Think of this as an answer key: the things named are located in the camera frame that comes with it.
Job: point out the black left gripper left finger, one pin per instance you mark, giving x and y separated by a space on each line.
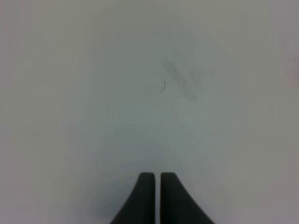
139 208

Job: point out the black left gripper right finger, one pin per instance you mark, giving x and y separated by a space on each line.
176 204

